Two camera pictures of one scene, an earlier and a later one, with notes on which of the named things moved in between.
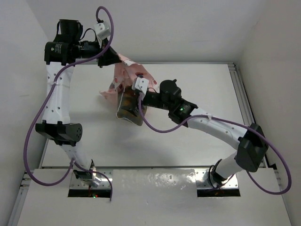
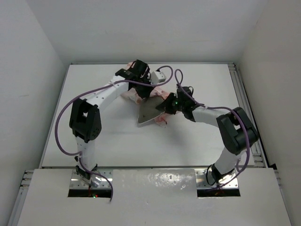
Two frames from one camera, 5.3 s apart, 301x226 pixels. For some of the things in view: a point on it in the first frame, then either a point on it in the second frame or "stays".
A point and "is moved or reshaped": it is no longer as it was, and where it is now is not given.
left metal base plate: x=75 y=184 stays
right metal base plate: x=202 y=181 stays
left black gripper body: x=86 y=49 → x=143 y=89
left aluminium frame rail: x=15 y=216 stays
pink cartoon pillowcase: x=125 y=70 is moved or reshaped
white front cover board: x=157 y=197 stays
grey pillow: x=130 y=109 → x=148 y=111
